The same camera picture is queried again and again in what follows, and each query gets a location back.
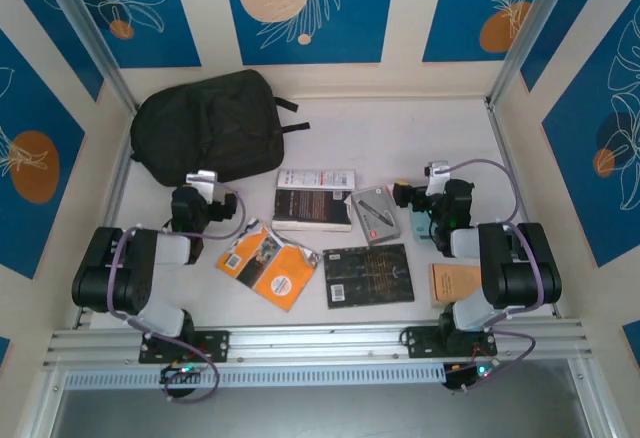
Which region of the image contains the aluminium frame post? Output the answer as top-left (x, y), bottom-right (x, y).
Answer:
top-left (35, 0), bottom-right (141, 115)
top-left (485, 0), bottom-right (586, 109)

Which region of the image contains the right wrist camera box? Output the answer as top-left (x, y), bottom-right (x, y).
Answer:
top-left (423, 159), bottom-right (451, 197)

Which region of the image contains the black paperback gold print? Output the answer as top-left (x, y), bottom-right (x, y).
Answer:
top-left (322, 243), bottom-right (416, 310)

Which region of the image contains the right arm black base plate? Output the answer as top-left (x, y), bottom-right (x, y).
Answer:
top-left (399, 325), bottom-right (499, 360)

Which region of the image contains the aluminium mounting rail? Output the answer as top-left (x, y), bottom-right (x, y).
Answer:
top-left (42, 318), bottom-right (594, 370)

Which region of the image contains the orange paperback book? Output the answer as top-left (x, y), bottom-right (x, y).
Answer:
top-left (214, 217), bottom-right (322, 313)

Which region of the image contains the tan paperback book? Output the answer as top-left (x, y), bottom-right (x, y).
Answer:
top-left (428, 262), bottom-right (484, 309)

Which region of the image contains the thick dark cover book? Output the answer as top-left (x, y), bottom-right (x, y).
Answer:
top-left (271, 187), bottom-right (354, 234)

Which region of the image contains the grey pen box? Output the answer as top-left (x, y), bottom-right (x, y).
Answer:
top-left (348, 185), bottom-right (402, 248)

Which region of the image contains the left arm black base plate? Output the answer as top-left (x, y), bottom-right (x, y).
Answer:
top-left (138, 328), bottom-right (231, 364)

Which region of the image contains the black backpack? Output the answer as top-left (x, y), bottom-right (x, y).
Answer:
top-left (129, 68), bottom-right (312, 188)

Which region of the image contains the light teal small case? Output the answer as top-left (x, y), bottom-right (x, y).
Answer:
top-left (410, 205), bottom-right (441, 244)

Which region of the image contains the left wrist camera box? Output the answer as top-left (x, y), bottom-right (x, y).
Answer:
top-left (184, 169), bottom-right (221, 205)

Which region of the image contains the aluminium side rail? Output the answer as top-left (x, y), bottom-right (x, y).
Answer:
top-left (487, 100), bottom-right (561, 319)
top-left (74, 105), bottom-right (146, 330)

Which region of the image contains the white booklet red print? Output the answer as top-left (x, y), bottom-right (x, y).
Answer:
top-left (276, 168), bottom-right (357, 192)

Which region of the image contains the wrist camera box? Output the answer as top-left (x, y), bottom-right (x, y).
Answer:
top-left (184, 169), bottom-right (221, 205)
top-left (423, 159), bottom-right (451, 197)

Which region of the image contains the white slotted cable duct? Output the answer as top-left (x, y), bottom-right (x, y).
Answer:
top-left (62, 363), bottom-right (449, 390)

